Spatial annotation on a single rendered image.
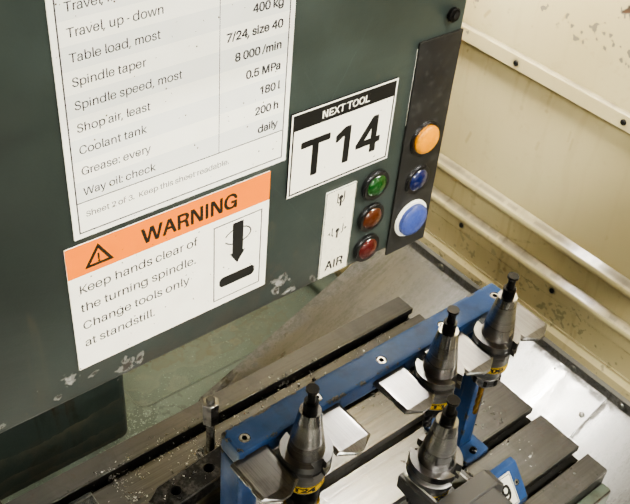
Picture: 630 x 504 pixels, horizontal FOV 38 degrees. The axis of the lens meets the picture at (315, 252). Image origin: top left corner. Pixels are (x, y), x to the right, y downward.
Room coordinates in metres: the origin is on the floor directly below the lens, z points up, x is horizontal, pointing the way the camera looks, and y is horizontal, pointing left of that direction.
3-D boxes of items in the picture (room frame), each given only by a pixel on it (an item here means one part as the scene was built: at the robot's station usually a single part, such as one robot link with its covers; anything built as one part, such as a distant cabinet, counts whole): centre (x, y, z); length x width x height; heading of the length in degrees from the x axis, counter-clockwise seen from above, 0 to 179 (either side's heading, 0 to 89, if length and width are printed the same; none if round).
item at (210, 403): (0.90, 0.13, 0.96); 0.03 x 0.03 x 0.13
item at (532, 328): (0.93, -0.30, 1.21); 0.07 x 0.05 x 0.01; 42
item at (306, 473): (0.67, -0.01, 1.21); 0.06 x 0.06 x 0.03
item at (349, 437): (0.71, -0.05, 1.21); 0.07 x 0.05 x 0.01; 42
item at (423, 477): (0.67, -0.16, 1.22); 0.06 x 0.06 x 0.03
